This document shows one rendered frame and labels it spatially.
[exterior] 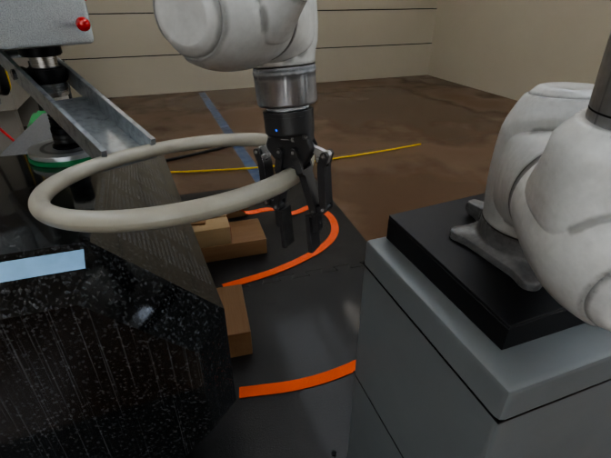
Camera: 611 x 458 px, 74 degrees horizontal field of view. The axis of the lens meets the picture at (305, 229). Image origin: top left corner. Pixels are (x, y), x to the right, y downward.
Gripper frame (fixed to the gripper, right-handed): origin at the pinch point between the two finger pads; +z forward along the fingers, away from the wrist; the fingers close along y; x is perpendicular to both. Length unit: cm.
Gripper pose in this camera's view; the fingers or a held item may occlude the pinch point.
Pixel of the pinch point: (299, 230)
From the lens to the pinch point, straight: 69.4
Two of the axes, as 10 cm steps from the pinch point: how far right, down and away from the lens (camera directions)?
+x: -4.8, 4.1, -7.7
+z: 0.8, 9.0, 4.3
